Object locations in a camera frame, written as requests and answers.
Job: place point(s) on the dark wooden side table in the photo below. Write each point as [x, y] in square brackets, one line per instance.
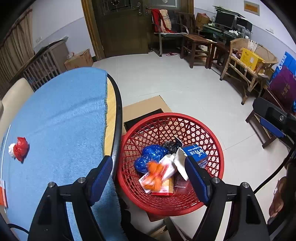
[196, 47]

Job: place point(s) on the orange plastic wrapper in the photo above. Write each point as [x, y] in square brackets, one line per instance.
[154, 179]

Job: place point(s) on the black plastic bag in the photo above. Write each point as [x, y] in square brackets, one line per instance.
[172, 146]

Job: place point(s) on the white paper ball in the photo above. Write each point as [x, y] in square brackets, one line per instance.
[11, 150]

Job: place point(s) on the computer monitor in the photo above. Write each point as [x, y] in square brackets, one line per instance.
[225, 19]

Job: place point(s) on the red plastic mesh basket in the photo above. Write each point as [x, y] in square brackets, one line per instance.
[198, 141]

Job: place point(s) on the dark wooden door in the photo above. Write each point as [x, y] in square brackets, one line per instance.
[126, 27]

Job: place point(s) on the purple gift bag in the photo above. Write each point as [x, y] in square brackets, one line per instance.
[283, 87]

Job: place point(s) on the wicker bamboo chair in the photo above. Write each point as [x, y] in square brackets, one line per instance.
[234, 68]

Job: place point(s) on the yellow cardboard box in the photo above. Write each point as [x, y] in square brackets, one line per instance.
[250, 59]

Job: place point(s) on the white snack packet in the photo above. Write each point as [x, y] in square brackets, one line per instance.
[167, 188]

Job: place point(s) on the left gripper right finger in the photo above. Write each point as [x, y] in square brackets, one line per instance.
[246, 220]

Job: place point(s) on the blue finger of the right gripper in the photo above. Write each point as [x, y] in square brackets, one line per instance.
[273, 129]

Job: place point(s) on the blue plastic bag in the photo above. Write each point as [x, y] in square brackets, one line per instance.
[149, 153]

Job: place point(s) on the metal chair with clothes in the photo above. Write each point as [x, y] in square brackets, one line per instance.
[165, 26]

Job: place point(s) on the brown cardboard box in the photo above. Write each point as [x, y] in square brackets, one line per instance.
[81, 59]

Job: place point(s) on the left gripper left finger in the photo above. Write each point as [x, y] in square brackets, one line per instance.
[51, 220]

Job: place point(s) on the flat cardboard sheet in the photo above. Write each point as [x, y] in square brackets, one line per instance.
[143, 107]

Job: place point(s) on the orange white carton box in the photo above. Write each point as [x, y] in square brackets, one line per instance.
[3, 199]

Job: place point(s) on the grey slatted cabinet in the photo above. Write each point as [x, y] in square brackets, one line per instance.
[45, 65]

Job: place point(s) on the red plastic bag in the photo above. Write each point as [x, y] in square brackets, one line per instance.
[20, 149]

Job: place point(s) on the beige curtain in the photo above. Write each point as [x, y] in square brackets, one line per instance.
[16, 48]

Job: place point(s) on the beige leather sofa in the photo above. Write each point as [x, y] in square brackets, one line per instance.
[12, 102]

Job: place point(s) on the person's right hand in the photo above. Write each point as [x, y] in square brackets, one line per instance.
[277, 203]

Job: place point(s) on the blue table cloth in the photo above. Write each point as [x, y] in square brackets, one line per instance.
[64, 124]

